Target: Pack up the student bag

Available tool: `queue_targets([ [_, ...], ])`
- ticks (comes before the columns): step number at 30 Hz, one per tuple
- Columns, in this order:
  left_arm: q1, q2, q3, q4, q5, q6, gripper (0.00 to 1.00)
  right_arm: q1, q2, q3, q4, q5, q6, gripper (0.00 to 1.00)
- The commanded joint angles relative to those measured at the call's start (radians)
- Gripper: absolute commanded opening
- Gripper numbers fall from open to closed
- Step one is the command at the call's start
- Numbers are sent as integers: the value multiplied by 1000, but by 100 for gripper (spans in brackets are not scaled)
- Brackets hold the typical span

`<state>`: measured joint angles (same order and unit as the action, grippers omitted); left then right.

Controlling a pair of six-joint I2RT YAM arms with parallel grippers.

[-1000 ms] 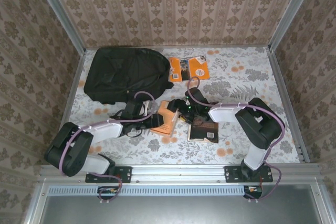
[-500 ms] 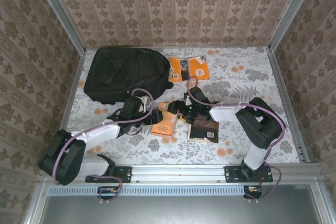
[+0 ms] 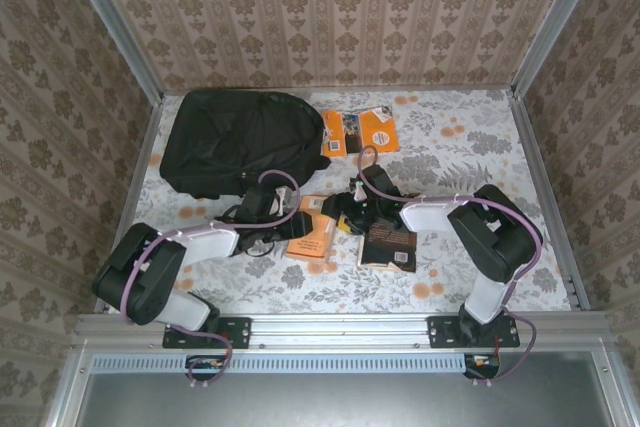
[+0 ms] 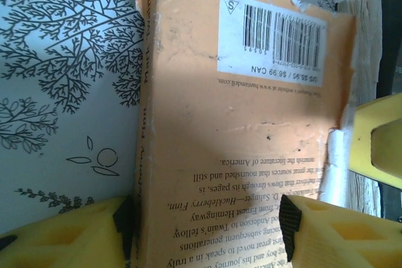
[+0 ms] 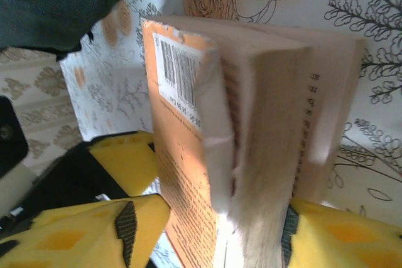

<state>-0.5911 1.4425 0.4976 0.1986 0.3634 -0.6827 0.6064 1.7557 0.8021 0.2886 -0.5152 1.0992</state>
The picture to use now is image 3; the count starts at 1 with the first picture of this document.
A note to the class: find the orange-brown paperback book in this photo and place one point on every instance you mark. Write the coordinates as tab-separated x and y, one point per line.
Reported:
310	244

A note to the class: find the black paperback book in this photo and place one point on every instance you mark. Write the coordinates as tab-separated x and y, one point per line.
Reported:
390	249

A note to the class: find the black backpack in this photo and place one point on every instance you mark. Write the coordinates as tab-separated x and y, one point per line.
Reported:
240	142

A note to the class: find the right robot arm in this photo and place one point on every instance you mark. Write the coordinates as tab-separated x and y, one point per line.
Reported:
495	237

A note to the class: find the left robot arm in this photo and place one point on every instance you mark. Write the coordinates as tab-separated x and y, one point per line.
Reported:
145	272

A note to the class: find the orange open booklet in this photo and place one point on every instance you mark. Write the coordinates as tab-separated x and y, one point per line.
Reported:
380	132

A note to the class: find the grey metal sheet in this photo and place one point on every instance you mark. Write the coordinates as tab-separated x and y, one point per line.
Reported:
350	402

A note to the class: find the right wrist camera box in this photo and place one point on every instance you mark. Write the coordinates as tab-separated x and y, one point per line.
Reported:
358	192

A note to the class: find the aluminium mounting rail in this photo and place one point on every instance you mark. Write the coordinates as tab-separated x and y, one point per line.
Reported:
340	329

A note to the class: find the aluminium side rail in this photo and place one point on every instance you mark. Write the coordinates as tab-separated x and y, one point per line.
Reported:
542	172
134	182

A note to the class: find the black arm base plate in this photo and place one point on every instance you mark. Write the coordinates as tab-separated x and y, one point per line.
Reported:
240	332
442	332

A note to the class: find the aluminium frame post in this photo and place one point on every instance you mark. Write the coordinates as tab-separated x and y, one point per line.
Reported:
115	27
555	22

